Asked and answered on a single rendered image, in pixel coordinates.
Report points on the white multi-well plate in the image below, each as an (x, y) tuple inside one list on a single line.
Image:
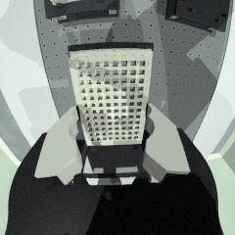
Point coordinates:
[(120, 72)]

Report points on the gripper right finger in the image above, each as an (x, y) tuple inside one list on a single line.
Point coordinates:
[(171, 158)]

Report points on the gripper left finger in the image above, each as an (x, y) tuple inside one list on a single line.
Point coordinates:
[(52, 161)]

